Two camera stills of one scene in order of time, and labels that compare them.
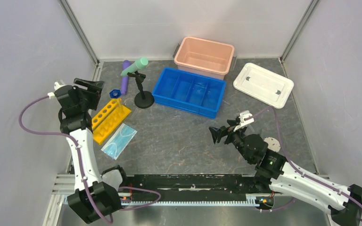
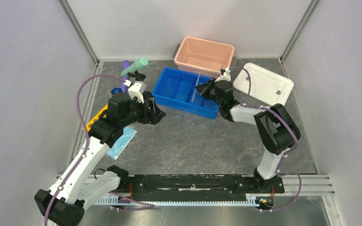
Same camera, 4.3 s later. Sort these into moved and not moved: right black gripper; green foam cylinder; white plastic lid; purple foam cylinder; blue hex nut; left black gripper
Moved: left black gripper; right black gripper
Not moved: purple foam cylinder; white plastic lid; blue hex nut; green foam cylinder
